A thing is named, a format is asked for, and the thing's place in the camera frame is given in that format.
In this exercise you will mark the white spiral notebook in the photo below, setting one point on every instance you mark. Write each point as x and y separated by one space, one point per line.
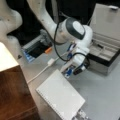
61 96

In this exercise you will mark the metal binder clips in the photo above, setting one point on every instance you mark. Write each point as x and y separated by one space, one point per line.
82 115

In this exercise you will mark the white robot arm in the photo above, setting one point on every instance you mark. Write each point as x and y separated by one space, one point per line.
71 30

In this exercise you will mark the brown wooden shelf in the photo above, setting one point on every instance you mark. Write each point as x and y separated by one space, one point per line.
16 101

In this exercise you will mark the grey metal tray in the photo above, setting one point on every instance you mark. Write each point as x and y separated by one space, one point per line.
37 46

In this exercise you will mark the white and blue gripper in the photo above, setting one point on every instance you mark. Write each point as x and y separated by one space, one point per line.
78 60

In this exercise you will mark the black lidded drawer box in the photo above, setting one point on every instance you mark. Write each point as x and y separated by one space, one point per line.
105 24

